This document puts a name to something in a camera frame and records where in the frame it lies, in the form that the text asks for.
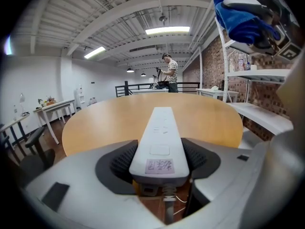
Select potted plants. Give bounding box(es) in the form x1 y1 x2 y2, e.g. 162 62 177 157
37 96 57 107

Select white rectangular table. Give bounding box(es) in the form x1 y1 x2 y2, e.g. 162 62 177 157
130 88 169 95
33 99 77 145

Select white power cable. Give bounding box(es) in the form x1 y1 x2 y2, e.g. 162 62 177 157
163 184 189 226

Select black office chair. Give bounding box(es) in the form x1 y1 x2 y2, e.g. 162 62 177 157
20 126 56 188

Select round wooden table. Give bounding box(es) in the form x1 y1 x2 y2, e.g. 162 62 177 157
61 93 244 157

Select small white table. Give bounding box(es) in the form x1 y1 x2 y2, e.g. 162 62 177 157
195 88 239 104

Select beige desk with black legs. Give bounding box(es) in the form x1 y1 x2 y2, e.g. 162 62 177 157
0 114 31 157

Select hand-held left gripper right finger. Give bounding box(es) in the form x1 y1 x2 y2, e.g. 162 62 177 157
180 137 254 220

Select blue cloth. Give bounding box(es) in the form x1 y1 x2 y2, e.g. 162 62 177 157
213 0 282 45

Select white water dispenser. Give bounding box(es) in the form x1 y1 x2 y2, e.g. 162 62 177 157
76 84 86 110

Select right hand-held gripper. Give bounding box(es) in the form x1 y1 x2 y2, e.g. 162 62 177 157
223 0 305 63

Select long ceiling light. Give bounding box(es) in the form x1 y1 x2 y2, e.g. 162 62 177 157
145 26 191 35
83 46 106 59

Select black equipment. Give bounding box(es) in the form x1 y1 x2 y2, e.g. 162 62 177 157
150 67 169 90

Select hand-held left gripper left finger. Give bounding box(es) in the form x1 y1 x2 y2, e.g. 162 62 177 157
23 139 167 229

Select white metal shelving rack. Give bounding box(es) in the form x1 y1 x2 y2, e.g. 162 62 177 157
214 0 305 143

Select black metal railing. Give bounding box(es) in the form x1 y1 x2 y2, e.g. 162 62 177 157
115 81 200 98

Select silver desk lamp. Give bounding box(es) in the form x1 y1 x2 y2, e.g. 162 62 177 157
19 93 27 115

